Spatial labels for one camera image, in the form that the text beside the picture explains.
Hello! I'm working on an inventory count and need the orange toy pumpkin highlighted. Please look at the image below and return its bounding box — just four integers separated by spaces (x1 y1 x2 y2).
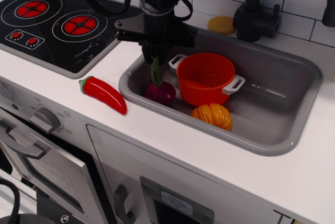
191 103 233 131

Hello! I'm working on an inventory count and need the grey oven knob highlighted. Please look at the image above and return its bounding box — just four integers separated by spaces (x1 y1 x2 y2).
29 107 60 133

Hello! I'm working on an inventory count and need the yellow round sponge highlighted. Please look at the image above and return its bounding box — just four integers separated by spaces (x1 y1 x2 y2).
207 16 235 35

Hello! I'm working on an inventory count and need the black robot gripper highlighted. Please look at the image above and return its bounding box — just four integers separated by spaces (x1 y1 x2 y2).
115 11 198 64

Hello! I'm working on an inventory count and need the grey cabinet door handle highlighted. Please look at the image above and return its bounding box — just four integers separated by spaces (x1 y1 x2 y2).
114 184 136 224

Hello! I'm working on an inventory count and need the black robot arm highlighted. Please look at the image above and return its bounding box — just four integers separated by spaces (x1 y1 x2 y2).
115 0 198 65

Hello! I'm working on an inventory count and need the purple toy beet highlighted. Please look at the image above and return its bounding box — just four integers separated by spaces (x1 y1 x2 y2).
144 57 176 105

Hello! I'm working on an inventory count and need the black toy stove top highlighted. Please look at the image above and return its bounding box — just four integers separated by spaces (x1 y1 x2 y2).
0 0 150 80

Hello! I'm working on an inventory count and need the white oven door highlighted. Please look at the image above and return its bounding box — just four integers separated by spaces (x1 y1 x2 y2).
0 107 105 224

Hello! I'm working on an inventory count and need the grey oven door handle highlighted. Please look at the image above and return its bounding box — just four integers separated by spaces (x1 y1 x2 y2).
1 119 47 160

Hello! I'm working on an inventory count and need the black braided cable lower left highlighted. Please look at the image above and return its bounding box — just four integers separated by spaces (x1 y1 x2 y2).
0 178 21 224

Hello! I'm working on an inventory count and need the red toy chili pepper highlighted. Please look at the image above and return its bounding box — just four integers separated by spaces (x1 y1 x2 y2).
79 76 127 115

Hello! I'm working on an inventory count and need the grey sink basin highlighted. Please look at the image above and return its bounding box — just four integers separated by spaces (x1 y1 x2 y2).
119 29 322 156

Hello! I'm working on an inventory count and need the orange toy pot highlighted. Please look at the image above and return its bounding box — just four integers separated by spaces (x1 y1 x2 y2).
169 52 245 107

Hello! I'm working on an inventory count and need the black faucet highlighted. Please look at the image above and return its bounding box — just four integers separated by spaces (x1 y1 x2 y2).
233 0 334 42

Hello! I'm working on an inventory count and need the white cabinet door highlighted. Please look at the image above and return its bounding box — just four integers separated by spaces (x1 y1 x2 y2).
86 125 294 223

